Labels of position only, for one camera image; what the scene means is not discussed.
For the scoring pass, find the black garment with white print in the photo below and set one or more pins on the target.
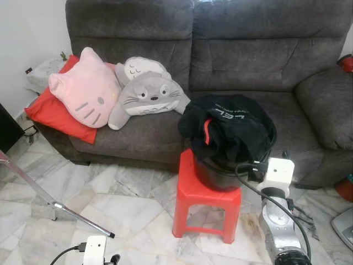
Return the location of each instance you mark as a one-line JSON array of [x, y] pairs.
[[231, 124]]

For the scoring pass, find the silver clothes rack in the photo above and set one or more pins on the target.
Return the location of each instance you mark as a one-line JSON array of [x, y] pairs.
[[55, 205]]

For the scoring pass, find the white fan base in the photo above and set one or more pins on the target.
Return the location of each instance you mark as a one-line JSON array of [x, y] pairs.
[[345, 229]]

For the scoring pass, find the red plastic stool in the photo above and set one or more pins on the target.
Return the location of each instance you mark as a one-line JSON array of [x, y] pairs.
[[193, 190]]

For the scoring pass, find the red plastic pail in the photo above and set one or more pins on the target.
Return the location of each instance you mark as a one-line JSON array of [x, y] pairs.
[[345, 190]]

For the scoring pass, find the black plastic bucket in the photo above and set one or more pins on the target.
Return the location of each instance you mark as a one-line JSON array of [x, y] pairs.
[[220, 174]]

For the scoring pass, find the red cushion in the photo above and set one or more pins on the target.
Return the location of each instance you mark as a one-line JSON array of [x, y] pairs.
[[55, 118]]

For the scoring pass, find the grey totoro plush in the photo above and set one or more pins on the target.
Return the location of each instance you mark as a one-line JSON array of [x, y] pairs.
[[149, 94]]

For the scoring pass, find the pink cat face pillow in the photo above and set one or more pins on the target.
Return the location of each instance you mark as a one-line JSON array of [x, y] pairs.
[[83, 91]]

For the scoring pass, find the side table with lace cloth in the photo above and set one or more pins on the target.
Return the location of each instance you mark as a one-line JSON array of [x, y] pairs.
[[41, 80]]

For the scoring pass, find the pale grey totoro cushion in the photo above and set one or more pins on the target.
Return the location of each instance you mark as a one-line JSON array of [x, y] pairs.
[[140, 67]]

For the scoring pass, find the dark grey fabric sofa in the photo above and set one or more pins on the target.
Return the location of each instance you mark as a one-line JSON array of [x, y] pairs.
[[248, 55]]

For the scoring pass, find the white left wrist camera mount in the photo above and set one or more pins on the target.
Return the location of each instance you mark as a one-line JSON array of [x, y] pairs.
[[94, 251]]

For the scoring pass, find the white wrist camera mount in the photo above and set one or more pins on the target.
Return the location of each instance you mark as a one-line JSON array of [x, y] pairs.
[[94, 251], [278, 171]]

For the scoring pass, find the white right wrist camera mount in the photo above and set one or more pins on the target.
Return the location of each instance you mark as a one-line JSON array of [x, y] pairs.
[[278, 171]]

